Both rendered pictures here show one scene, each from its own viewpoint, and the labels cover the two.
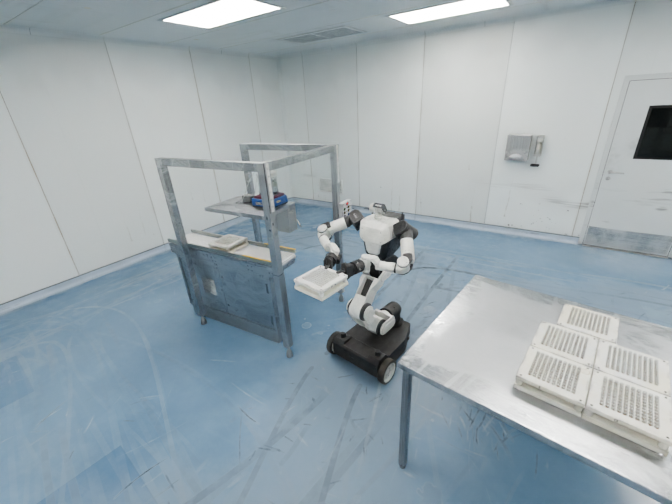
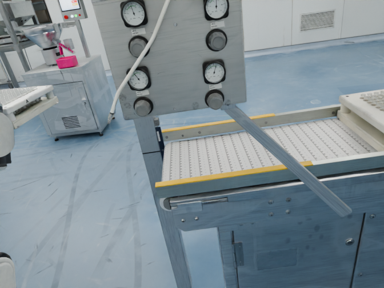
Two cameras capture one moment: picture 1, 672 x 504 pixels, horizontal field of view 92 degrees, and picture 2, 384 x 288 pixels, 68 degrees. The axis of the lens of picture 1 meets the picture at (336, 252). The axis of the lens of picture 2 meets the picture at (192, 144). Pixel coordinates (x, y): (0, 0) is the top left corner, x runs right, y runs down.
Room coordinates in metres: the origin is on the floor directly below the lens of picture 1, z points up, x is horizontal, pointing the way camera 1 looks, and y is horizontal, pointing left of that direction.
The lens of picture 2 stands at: (3.01, 0.18, 1.26)
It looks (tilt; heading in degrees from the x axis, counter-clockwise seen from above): 28 degrees down; 152
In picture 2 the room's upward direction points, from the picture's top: 9 degrees counter-clockwise
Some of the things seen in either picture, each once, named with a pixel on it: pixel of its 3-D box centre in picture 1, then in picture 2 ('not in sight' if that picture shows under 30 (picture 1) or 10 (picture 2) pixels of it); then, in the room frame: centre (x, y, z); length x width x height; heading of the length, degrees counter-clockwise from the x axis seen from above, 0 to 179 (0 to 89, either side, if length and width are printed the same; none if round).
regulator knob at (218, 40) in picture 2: not in sight; (216, 38); (2.64, 0.45, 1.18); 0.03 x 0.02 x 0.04; 60
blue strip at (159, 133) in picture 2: not in sight; (164, 155); (2.27, 0.47, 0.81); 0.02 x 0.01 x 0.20; 60
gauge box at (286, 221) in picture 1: (281, 217); (176, 48); (2.55, 0.43, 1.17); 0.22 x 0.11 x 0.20; 60
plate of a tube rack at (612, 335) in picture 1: (587, 322); not in sight; (1.37, -1.31, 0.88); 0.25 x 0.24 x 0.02; 138
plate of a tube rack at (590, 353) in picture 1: (564, 343); not in sight; (1.22, -1.09, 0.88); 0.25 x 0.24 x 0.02; 138
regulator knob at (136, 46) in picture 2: not in sight; (137, 44); (2.58, 0.35, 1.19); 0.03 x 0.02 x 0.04; 60
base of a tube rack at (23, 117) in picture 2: (321, 285); (10, 112); (1.80, 0.10, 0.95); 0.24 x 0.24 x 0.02; 47
